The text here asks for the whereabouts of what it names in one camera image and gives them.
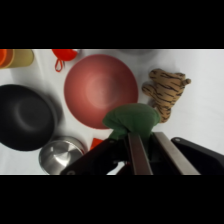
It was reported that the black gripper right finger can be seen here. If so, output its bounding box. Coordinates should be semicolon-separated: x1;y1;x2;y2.
152;131;201;176

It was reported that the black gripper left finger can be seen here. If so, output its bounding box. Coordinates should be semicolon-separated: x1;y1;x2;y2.
127;132;154;176

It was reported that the green cloth toy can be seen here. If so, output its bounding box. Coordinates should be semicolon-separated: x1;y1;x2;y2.
102;103;162;142

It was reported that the pink bowl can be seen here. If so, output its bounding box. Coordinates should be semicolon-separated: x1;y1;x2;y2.
63;54;139;130

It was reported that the black bowl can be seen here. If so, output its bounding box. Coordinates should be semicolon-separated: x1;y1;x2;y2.
0;84;58;152

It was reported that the orange-red cube block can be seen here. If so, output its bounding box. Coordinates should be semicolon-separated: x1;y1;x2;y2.
89;137;105;152

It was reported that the tiger striped plush toy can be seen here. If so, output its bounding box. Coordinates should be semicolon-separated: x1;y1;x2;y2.
141;68;192;124

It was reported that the steel saucepan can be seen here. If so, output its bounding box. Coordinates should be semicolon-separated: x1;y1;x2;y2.
38;135;89;176

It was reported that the brown and red toy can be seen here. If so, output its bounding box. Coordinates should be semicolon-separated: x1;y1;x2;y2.
51;49;80;73

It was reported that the yellow cup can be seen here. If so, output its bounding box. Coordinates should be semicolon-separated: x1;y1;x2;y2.
6;49;35;69

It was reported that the orange cup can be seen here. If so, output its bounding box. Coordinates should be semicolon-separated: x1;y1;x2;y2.
0;49;14;68

